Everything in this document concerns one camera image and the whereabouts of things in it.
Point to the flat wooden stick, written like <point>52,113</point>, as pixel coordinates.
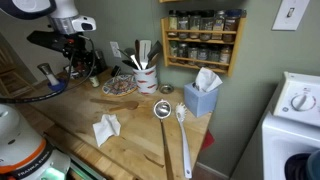
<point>103,100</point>

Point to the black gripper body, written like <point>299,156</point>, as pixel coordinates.
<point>78,50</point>

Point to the blue tissue box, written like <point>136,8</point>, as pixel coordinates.
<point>200,100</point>

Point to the wooden spice rack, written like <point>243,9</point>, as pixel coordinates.
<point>233,50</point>

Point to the glass spice jar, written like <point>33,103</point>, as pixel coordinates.
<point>192,53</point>
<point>182,50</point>
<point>173,49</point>
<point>195,22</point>
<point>207,24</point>
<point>225,55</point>
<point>173,21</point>
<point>219,21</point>
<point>183,22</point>
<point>213,55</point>
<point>203,53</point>

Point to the clear grinder steel cap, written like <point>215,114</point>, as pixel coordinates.
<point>50,75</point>

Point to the blue grinder base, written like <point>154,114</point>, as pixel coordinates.
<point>58,86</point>

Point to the white red small container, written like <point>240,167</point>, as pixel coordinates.
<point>71,71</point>

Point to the steel spatula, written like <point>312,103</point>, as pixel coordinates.
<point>154,51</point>

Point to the dark wooden spoon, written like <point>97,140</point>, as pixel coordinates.
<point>137,51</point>

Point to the white appliance dial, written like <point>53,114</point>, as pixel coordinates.
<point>302,102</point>

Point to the teal round container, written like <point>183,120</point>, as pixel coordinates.
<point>314,165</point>

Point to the white pasta spoon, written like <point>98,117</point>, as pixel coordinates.
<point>183,133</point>

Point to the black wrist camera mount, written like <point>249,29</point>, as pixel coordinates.
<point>45,38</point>

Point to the spice jar blue lid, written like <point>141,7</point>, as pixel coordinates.
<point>231,25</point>

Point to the small white jar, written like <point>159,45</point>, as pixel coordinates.
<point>94,81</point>

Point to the white tissue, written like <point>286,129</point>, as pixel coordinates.
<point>207,79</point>

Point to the white wall outlet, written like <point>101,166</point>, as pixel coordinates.
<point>115,49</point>

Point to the white bucket red pattern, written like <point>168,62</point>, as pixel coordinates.
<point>145,81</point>

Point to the colourful patterned plate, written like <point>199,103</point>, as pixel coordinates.
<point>119,85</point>

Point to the white light switch plate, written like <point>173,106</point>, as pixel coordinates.
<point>290,15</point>

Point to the crumpled white napkin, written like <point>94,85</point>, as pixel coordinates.
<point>106,128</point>

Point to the small metal bowl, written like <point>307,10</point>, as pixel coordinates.
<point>166,88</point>

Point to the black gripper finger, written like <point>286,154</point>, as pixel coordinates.
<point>78,70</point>
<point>100,61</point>

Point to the wooden chair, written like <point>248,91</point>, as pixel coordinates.
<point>13,83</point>

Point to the white slotted spatula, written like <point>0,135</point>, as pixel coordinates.
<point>145,53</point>

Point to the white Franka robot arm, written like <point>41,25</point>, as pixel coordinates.
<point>63,10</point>

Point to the white washing machine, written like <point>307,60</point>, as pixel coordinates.
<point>283,143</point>

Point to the red cloth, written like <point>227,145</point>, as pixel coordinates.
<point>207,140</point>

